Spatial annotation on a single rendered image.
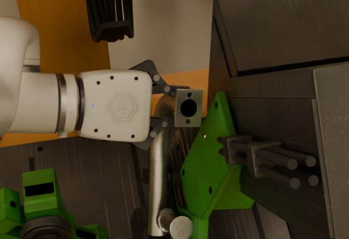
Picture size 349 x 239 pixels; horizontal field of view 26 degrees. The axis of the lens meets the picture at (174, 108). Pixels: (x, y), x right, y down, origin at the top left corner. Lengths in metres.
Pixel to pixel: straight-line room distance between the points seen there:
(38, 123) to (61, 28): 0.32
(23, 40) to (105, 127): 0.19
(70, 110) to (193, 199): 0.26
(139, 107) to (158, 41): 1.76
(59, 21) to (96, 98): 0.28
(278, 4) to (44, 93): 0.42
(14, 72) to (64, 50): 0.45
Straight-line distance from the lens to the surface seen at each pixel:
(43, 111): 1.02
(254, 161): 0.79
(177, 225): 1.16
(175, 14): 2.91
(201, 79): 1.59
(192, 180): 1.17
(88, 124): 1.05
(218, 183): 1.07
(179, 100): 1.09
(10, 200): 1.15
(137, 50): 2.79
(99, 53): 1.37
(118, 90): 1.05
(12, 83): 0.90
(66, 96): 1.03
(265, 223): 1.39
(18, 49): 0.93
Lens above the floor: 2.13
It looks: 54 degrees down
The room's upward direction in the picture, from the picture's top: straight up
